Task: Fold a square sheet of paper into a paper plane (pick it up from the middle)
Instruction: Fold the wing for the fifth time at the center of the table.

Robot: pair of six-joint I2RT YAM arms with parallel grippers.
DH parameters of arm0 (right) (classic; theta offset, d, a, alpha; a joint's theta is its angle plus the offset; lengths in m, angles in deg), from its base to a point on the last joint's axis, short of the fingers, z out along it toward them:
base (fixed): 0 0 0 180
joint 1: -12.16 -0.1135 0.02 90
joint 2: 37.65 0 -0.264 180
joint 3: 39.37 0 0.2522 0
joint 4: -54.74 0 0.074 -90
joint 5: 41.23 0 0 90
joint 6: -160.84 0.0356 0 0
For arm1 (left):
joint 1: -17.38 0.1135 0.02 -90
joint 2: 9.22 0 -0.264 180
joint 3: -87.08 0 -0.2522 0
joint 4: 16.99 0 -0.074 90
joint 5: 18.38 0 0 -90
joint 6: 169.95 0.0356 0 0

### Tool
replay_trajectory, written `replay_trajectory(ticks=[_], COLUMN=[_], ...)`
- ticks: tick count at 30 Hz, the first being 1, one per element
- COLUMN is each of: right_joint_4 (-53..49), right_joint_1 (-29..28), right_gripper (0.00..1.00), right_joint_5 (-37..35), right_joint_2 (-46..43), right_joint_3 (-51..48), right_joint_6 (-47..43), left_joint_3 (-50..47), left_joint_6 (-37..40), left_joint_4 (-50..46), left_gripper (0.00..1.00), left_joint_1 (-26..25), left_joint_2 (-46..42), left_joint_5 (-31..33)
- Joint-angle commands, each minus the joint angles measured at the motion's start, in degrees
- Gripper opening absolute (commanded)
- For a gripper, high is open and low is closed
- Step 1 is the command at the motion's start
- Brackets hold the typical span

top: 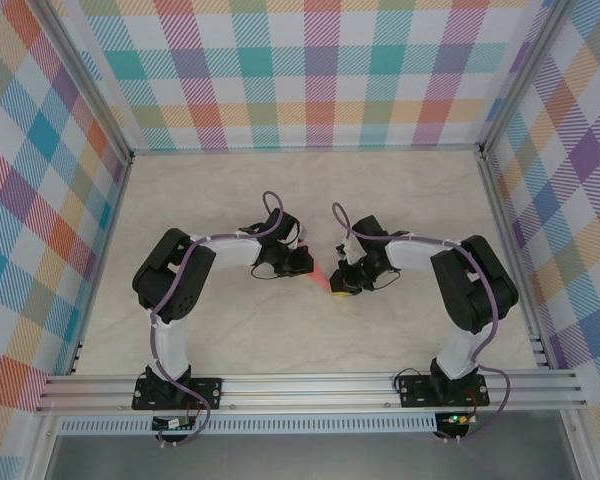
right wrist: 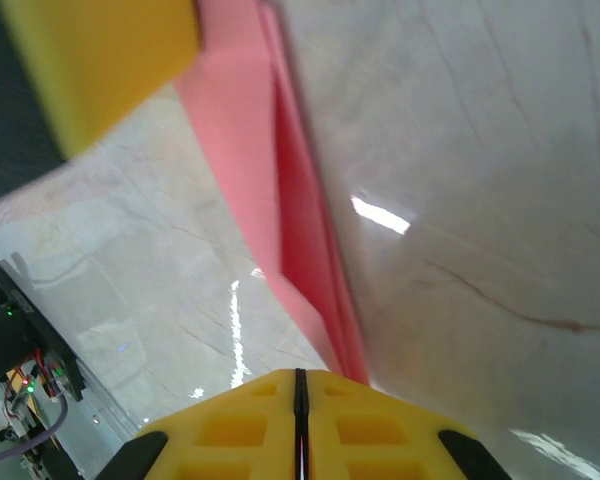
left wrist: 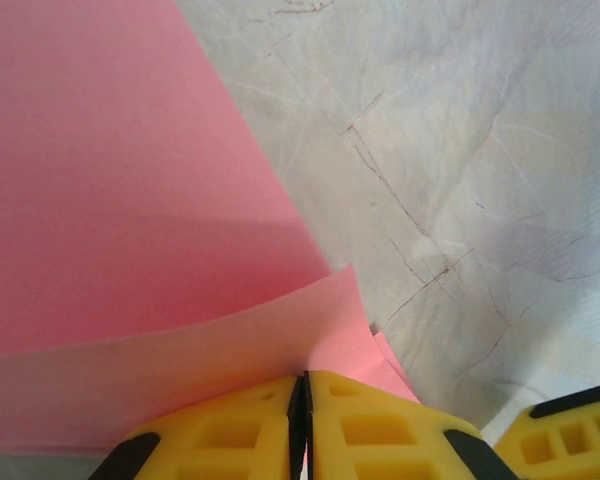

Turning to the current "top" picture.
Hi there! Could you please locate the grey metal panel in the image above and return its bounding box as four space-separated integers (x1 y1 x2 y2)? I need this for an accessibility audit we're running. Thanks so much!
44 432 581 480

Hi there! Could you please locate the right gripper thin black cable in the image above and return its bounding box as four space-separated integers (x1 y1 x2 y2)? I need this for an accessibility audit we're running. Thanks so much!
372 269 401 291

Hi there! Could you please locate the gripper thin black cable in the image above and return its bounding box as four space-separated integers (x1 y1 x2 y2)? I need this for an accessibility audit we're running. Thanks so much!
250 264 284 281
372 269 401 291

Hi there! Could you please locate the left gripper thin black cable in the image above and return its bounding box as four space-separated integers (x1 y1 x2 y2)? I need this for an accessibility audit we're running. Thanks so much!
250 264 284 281

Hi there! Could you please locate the thin aluminium rail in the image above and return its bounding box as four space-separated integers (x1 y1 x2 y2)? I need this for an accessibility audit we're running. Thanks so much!
129 144 484 157

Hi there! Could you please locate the aluminium mounting rail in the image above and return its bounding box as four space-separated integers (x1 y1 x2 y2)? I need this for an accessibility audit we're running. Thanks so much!
34 368 589 415

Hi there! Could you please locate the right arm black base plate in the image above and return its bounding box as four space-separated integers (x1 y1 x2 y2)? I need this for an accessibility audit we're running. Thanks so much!
396 372 490 409

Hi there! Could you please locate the aluminium side rail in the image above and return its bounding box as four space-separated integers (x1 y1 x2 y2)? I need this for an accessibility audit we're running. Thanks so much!
67 155 134 376
477 149 551 371

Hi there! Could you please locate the perforated metal cable tray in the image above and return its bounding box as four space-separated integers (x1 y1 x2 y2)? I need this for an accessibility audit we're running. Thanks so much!
57 410 474 435

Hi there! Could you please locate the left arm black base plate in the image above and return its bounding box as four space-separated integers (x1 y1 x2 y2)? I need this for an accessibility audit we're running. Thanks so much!
131 375 225 411

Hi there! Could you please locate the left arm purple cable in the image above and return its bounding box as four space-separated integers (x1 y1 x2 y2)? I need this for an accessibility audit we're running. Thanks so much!
147 189 287 450

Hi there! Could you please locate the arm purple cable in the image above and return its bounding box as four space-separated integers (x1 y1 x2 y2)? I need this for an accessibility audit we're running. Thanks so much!
331 201 513 445
147 189 287 450

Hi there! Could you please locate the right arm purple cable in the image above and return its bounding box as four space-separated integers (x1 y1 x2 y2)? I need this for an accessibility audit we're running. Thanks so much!
331 201 513 445

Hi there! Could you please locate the aluminium frame post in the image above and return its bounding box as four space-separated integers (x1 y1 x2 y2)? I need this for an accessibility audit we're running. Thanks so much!
479 0 566 157
33 0 134 164

